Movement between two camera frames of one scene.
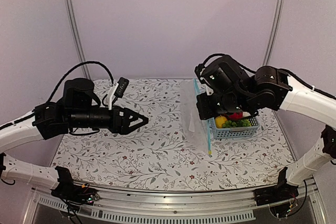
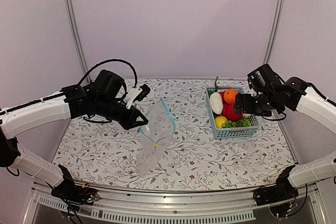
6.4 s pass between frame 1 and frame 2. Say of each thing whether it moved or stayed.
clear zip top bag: moved
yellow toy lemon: stayed
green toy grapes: stayed
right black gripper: moved
